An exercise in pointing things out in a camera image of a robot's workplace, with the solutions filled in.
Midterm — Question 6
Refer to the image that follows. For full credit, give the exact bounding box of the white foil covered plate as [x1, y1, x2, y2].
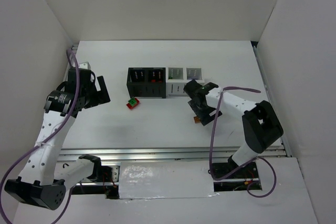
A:
[119, 161, 216, 199]

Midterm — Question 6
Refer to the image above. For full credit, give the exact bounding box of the green square lego brick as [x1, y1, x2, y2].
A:
[128, 97, 139, 107]

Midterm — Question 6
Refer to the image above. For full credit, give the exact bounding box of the white double container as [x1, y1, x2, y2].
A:
[165, 67, 205, 97]

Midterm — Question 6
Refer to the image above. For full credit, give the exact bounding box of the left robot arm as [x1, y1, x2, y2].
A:
[4, 68, 110, 210]

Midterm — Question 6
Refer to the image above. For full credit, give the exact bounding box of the aluminium rail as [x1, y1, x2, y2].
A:
[59, 146, 286, 163]

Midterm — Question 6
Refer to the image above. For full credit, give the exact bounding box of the orange lego brick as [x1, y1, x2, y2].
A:
[194, 116, 201, 124]

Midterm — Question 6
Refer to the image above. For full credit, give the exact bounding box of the red lego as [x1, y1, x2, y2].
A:
[126, 97, 140, 110]

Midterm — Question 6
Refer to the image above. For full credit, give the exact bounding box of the black double container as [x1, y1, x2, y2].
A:
[127, 67, 166, 99]

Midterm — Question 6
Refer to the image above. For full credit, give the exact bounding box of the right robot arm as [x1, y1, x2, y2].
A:
[184, 80, 284, 170]

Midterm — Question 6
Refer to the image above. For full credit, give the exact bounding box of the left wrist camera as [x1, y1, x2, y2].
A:
[78, 62, 91, 70]

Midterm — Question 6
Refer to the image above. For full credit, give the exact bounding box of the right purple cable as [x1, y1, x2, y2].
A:
[208, 86, 278, 198]

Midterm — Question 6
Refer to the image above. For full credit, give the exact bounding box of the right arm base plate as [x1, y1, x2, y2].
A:
[212, 162, 259, 180]

